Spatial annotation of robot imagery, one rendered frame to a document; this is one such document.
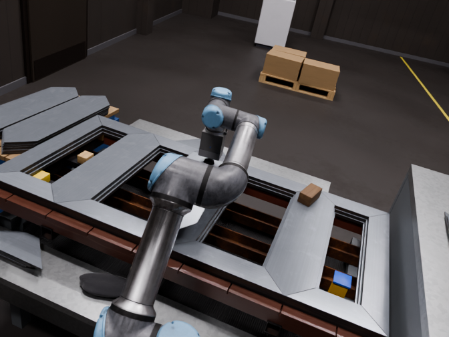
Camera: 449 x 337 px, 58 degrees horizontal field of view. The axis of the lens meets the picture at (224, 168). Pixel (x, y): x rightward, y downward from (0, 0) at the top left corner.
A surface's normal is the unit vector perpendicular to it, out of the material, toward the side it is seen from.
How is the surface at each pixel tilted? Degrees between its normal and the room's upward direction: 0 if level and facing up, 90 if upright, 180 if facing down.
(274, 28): 90
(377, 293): 0
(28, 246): 0
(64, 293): 0
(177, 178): 48
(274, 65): 90
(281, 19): 90
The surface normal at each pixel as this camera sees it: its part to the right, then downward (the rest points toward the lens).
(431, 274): 0.18, -0.85
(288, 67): -0.30, 0.43
